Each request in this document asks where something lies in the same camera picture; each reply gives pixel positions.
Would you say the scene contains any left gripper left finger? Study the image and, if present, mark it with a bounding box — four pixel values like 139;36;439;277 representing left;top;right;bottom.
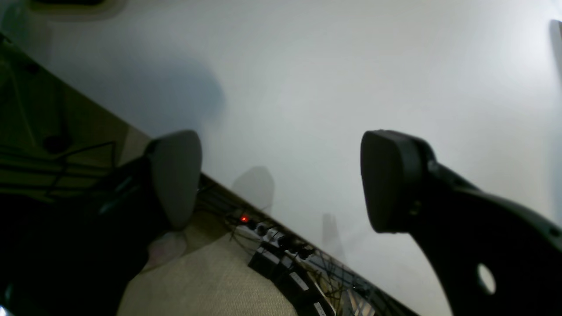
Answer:
1;130;202;316

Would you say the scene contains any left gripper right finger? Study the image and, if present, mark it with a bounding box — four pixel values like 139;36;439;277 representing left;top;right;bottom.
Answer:
360;130;562;316

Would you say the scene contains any black power strip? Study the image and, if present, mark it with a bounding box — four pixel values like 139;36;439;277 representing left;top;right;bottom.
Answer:
226;213;339;316

